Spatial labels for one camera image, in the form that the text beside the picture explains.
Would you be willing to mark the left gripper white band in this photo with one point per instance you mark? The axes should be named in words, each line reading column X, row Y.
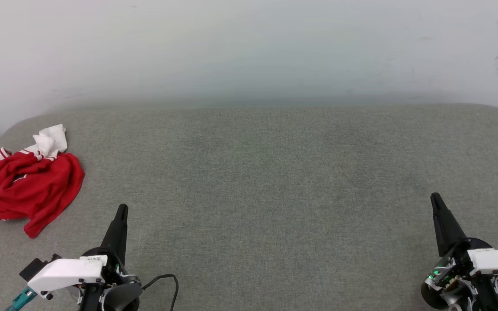
column 67, row 274

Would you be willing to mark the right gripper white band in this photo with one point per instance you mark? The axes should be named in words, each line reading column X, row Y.
column 495, row 263

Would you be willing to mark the red and white jersey shirt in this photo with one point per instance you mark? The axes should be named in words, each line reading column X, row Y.
column 28, row 185

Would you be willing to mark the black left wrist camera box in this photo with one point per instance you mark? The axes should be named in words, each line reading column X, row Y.
column 35, row 268

